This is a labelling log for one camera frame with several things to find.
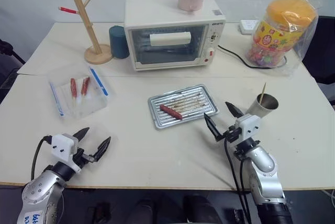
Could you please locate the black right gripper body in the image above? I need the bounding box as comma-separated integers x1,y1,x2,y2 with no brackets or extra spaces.
214,126,243,143

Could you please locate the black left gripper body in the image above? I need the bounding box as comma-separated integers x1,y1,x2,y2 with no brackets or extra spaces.
73,147,96,169

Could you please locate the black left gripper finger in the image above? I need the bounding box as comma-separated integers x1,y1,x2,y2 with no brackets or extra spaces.
72,127,91,140
91,136,112,162

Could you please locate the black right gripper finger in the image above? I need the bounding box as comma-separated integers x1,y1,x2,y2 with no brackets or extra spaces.
203,113,224,141
225,101,243,118

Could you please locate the pale stick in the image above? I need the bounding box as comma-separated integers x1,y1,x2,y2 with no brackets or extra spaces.
259,82,267,103

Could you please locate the plastic bag with sausages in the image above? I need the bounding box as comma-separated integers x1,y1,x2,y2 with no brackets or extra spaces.
47,62,116,120

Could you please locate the steel cup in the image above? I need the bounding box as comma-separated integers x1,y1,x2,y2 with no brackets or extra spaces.
247,93,280,119

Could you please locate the ribbed metal baking tray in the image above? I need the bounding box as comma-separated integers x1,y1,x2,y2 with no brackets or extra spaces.
147,84,220,131

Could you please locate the wooden mug tree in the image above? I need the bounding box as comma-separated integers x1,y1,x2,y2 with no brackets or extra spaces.
58,0,114,65

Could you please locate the dark rounded shape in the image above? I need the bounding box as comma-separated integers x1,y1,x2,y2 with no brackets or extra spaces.
182,194,221,224

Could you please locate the white power strip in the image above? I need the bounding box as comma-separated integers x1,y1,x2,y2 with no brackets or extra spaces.
238,19,260,36

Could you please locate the candy jar with orange lid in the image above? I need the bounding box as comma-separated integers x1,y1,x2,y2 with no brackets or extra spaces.
245,0,318,69

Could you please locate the dark teal cup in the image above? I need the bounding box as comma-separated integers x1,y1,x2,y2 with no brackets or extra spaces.
108,25,130,60

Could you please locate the candy jar in plastic bag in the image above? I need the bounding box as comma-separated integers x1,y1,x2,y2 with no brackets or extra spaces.
244,0,325,77

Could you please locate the black stand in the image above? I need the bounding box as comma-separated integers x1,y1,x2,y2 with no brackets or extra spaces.
0,39,25,65

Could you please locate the white toaster oven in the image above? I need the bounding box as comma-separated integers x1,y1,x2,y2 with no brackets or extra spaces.
124,0,227,72

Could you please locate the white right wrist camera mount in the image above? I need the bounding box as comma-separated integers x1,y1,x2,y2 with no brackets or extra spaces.
234,114,261,140

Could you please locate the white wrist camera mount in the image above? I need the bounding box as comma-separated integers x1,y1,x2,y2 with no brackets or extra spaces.
51,133,81,174
234,114,261,140

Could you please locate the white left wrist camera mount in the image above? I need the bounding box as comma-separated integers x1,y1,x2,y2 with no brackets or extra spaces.
51,133,81,174

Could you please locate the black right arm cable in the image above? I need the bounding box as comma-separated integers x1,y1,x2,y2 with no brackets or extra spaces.
224,137,252,224

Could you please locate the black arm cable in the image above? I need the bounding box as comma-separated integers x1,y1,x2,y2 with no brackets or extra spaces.
224,137,252,224
30,135,53,181

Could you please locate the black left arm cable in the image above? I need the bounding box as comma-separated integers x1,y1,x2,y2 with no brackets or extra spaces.
30,135,53,181

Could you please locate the black oven power cord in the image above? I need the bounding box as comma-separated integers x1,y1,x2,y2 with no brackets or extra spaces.
217,44,286,70

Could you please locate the white cable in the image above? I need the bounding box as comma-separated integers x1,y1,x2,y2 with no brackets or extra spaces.
323,188,335,204

